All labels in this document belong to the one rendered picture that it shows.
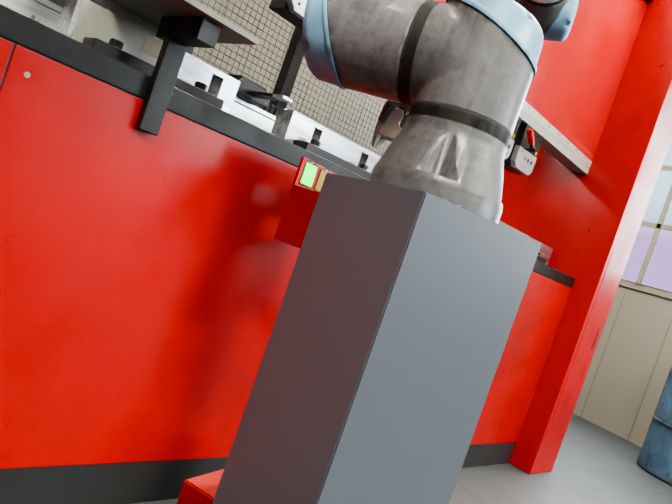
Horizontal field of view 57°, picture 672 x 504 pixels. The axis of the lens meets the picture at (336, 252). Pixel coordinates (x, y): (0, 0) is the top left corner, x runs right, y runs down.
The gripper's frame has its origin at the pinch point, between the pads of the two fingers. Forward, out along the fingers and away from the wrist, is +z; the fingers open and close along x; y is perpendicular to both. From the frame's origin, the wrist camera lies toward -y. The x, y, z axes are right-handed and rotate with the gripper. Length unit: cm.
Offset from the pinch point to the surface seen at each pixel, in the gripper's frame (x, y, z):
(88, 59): -42, -31, 18
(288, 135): 16.6, -29.6, 12.2
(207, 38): -31.4, -21.5, 3.1
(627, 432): 393, 96, 61
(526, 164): 128, -9, -26
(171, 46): -30.1, -29.2, 8.4
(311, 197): -5.3, -1.0, 16.6
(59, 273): -35, -17, 52
